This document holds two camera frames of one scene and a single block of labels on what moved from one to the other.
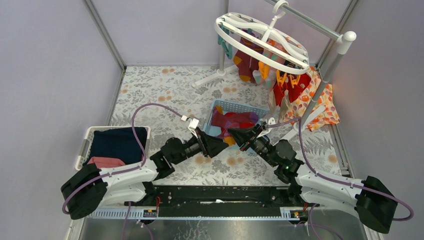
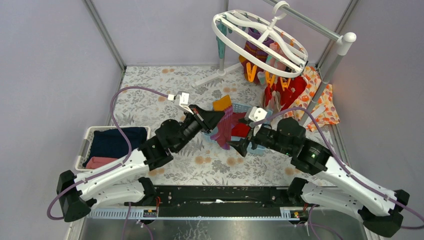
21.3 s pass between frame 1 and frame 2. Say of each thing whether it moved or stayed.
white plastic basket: stayed
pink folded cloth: stayed
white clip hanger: moved
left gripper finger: moved
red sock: moved
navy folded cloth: stayed
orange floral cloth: stayed
